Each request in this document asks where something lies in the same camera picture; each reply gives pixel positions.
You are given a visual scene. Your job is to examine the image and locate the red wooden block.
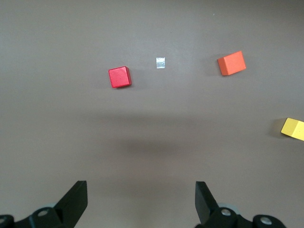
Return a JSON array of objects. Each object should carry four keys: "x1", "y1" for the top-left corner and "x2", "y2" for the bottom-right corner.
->
[{"x1": 108, "y1": 66, "x2": 133, "y2": 89}]

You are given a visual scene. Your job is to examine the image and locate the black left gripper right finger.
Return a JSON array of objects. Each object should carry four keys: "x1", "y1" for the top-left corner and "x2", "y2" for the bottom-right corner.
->
[{"x1": 194, "y1": 181, "x2": 285, "y2": 228}]

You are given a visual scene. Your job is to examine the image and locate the yellow wooden block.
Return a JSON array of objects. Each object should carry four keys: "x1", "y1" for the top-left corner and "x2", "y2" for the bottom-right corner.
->
[{"x1": 280, "y1": 117, "x2": 304, "y2": 140}]

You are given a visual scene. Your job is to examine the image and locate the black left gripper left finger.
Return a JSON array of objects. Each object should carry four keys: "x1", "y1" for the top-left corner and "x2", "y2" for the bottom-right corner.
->
[{"x1": 0, "y1": 180, "x2": 88, "y2": 228}]

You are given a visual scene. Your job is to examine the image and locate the orange wooden block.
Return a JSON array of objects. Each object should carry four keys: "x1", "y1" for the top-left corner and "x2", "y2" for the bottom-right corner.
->
[{"x1": 217, "y1": 50, "x2": 247, "y2": 76}]

